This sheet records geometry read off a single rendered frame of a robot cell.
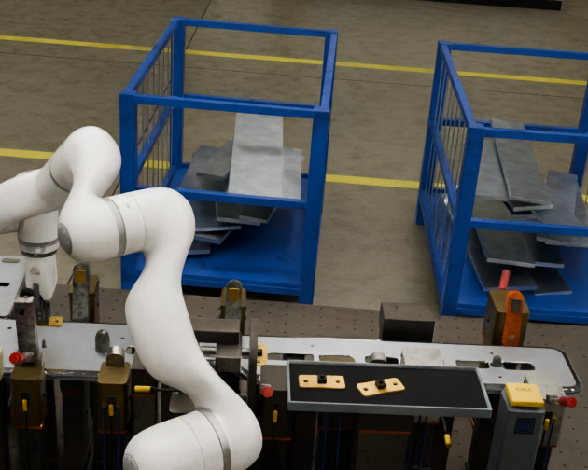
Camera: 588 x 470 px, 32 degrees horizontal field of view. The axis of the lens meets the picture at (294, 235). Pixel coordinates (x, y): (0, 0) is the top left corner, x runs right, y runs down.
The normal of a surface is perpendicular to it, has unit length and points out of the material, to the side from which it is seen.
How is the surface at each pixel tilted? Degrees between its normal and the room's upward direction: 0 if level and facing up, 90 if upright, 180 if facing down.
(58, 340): 0
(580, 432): 0
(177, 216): 53
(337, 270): 0
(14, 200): 64
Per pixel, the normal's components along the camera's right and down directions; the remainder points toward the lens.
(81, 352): 0.07, -0.89
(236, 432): 0.39, -0.33
